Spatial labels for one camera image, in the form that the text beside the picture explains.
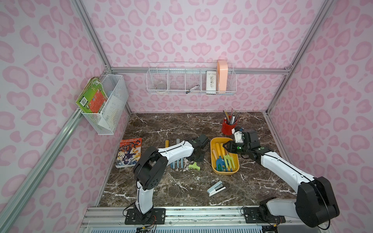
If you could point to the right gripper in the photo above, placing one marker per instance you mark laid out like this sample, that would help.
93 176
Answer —
237 146

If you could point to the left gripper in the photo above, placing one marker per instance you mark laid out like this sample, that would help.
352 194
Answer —
198 153

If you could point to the yellow handle teal fork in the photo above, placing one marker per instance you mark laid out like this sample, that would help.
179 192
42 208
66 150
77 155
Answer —
167 144

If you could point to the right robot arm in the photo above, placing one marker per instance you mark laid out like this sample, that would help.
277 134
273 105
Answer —
315 201

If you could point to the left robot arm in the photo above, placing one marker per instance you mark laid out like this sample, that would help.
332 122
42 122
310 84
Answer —
152 164

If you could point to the yellow storage box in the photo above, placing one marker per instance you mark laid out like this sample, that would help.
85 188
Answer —
214 156

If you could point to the white patterned card box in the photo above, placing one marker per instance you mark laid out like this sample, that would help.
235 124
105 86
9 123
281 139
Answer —
211 82

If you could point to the pink box on shelf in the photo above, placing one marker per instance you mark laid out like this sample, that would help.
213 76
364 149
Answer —
222 70

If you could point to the red pencil cup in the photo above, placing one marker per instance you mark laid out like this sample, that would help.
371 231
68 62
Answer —
228 128

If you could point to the pencils in cup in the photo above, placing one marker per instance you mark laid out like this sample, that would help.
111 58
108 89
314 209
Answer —
232 117

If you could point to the white blue stapler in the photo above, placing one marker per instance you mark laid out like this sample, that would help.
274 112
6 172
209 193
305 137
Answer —
216 188

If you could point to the black white marker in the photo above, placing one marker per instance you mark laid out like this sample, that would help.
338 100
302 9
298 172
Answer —
192 89

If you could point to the grey round object on shelf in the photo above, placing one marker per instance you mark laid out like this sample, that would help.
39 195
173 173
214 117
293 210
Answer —
161 86

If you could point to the red comic book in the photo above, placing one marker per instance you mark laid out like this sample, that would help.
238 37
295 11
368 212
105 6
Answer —
129 153

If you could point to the white mesh side basket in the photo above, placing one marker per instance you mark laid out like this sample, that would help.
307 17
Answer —
106 122

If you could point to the green red book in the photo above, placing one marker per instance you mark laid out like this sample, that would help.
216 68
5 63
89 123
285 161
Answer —
93 98

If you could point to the wood handle lime fork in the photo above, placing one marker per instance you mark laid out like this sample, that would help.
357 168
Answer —
230 161

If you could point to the yellow handle blue fork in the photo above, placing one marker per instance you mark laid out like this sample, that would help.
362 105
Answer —
219 160

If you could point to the white wire wall shelf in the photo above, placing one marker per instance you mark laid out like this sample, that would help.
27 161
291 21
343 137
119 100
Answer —
182 76

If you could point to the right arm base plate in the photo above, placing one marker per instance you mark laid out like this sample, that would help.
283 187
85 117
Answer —
260 215

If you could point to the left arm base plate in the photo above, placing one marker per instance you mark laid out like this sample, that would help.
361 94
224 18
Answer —
135 217

